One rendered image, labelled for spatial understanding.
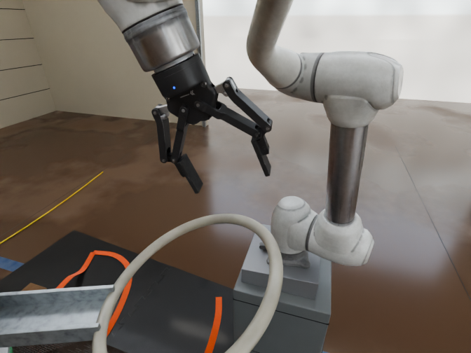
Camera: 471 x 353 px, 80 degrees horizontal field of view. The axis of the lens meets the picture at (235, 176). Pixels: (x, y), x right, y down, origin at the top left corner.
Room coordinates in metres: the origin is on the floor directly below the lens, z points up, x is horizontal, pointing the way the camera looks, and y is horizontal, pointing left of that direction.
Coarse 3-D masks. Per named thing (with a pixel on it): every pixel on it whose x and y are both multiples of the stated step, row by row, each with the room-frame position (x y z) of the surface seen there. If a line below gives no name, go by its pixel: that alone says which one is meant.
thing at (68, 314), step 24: (72, 288) 0.51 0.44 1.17; (96, 288) 0.51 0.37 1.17; (0, 312) 0.47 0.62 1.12; (24, 312) 0.47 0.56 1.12; (48, 312) 0.47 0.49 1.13; (72, 312) 0.47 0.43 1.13; (96, 312) 0.47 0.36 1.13; (0, 336) 0.38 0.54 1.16; (24, 336) 0.39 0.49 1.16; (48, 336) 0.39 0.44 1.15; (72, 336) 0.39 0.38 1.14
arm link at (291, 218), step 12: (288, 204) 0.92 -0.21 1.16; (300, 204) 0.91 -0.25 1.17; (276, 216) 0.90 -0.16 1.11; (288, 216) 0.87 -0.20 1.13; (300, 216) 0.87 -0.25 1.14; (312, 216) 0.88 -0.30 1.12; (276, 228) 0.89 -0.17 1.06; (288, 228) 0.86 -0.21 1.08; (300, 228) 0.84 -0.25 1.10; (276, 240) 0.89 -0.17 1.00; (288, 240) 0.85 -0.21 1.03; (300, 240) 0.83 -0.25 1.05; (288, 252) 0.86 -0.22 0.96; (300, 252) 0.87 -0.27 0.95
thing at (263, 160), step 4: (252, 140) 0.41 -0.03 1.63; (252, 144) 0.41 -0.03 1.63; (256, 144) 0.40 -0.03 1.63; (256, 148) 0.40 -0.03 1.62; (260, 148) 0.41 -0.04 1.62; (256, 152) 0.41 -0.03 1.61; (260, 152) 0.40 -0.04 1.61; (260, 156) 0.40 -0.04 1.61; (264, 156) 0.42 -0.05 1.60; (260, 160) 0.41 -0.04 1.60; (264, 160) 0.41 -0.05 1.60; (268, 160) 0.43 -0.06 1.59; (260, 164) 0.41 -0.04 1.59; (264, 164) 0.40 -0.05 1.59; (268, 164) 0.43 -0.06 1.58; (264, 168) 0.41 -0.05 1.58; (268, 168) 0.42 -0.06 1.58; (264, 172) 0.41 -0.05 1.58; (268, 172) 0.41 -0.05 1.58
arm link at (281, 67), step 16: (272, 0) 0.47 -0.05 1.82; (288, 0) 0.47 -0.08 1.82; (256, 16) 0.53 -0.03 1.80; (272, 16) 0.50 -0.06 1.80; (256, 32) 0.56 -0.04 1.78; (272, 32) 0.54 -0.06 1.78; (256, 48) 0.60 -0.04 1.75; (272, 48) 0.61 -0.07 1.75; (256, 64) 0.66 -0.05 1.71; (272, 64) 0.67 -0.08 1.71; (288, 64) 0.72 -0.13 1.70; (272, 80) 0.73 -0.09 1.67; (288, 80) 0.74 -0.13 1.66
